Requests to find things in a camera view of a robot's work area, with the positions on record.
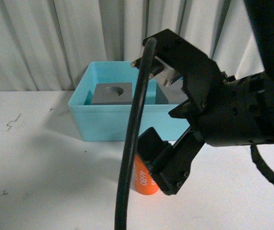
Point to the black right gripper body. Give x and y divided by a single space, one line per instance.
239 113

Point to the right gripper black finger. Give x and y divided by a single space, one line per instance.
173 165
149 148

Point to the orange cylinder labelled 4680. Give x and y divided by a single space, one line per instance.
144 183

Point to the gray slotted block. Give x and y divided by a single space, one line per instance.
172 94

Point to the gray block with hole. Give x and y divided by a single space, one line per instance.
112 94

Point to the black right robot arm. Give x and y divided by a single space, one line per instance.
261 15

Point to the white pleated curtain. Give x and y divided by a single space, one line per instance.
46 45

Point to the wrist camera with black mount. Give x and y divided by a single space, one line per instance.
176 58

